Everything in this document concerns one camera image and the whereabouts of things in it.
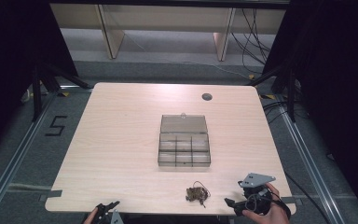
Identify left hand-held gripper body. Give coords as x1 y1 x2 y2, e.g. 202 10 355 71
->
95 207 125 224

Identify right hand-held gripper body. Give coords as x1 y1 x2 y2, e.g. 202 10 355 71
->
238 172 277 217

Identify brown beaded necklace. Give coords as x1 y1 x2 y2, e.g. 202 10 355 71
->
185 180 212 209

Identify clear plastic compartment box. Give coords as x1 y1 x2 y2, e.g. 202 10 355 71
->
157 112 212 168

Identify person's left hand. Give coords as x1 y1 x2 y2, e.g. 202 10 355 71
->
82 207 100 224

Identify person's right hand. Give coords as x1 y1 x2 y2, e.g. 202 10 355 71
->
241 182 292 224

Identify black metal stand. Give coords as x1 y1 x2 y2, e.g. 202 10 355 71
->
31 61 93 123
247 64 296 123

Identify dark curtain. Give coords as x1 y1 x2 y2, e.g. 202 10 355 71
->
0 0 79 161
262 0 358 218

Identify light wooden desk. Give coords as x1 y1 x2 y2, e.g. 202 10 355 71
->
49 3 287 62

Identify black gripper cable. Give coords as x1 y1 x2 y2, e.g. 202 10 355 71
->
273 171 332 224

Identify aluminium floor rail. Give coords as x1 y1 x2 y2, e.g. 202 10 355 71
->
0 91 59 224
274 94 346 224

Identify black floor cables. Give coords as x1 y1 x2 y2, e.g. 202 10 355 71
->
261 98 310 126

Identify hanging black cables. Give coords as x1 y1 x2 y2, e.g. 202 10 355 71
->
230 8 272 76

